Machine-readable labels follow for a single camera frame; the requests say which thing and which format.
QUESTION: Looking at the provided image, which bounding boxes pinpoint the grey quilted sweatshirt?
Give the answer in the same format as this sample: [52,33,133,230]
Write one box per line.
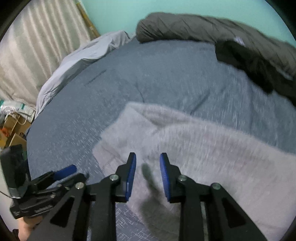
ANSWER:
[93,102,295,240]

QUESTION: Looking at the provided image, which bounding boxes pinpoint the person left hand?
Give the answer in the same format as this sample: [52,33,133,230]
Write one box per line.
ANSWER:
[17,216,43,241]

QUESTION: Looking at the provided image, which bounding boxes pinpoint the cardboard boxes and clutter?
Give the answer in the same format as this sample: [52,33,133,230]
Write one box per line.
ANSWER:
[1,99,35,151]

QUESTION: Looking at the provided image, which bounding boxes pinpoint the blue patterned bed sheet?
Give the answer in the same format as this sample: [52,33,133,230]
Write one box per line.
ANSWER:
[26,38,296,241]

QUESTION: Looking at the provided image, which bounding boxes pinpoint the beige striped curtain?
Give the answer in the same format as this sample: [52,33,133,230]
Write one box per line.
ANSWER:
[1,1,91,106]

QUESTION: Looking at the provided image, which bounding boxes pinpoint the wooden furniture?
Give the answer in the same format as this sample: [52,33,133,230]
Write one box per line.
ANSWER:
[75,1,100,39]

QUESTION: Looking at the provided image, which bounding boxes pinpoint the black garment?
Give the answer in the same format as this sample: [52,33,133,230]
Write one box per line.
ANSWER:
[215,40,295,105]

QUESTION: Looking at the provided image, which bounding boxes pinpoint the dark grey rolled duvet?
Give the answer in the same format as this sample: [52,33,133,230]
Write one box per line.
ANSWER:
[136,12,295,77]

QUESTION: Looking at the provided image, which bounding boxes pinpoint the black camera box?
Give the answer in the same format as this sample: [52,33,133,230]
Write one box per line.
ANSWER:
[1,144,31,199]

